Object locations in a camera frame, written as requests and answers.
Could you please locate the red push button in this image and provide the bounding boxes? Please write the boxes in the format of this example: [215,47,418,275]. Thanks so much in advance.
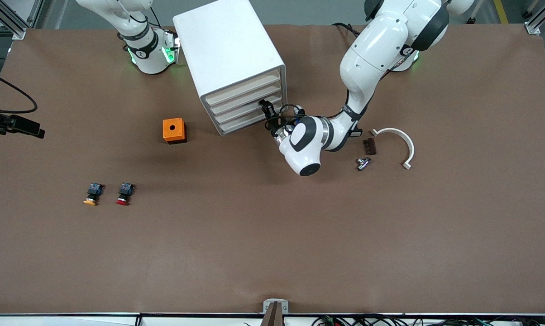
[115,182,136,206]

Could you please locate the brown table mat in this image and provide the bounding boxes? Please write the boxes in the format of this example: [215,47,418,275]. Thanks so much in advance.
[0,23,545,315]

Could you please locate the white plastic drawer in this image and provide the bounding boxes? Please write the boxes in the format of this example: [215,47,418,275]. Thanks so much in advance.
[214,92,284,124]
[218,102,286,134]
[205,72,282,106]
[209,81,283,115]

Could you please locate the white drawer cabinet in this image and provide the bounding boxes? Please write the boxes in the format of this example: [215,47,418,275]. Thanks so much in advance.
[172,0,288,136]

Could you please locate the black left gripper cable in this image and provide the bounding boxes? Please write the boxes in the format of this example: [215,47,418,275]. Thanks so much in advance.
[264,103,306,136]

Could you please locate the white curved bracket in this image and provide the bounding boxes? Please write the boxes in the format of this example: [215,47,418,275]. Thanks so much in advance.
[371,128,415,170]

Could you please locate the grey metal bracket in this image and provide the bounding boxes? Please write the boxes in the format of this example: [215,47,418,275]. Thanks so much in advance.
[263,299,289,314]

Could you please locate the grey stand leg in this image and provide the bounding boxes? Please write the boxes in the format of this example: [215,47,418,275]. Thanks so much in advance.
[468,0,487,24]

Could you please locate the orange box with hole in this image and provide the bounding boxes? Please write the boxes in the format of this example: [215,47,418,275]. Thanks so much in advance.
[163,118,187,144]

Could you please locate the tangled cable bundle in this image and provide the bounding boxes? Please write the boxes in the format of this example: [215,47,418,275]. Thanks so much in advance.
[243,315,545,326]

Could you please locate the yellow push button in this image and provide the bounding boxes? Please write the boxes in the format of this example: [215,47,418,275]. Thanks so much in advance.
[83,182,105,206]

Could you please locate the black left arm base cable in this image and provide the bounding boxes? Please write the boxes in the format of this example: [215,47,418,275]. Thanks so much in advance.
[332,23,362,38]

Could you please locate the aluminium frame post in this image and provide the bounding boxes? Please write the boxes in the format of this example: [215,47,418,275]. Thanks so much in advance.
[0,0,51,40]
[522,0,545,36]

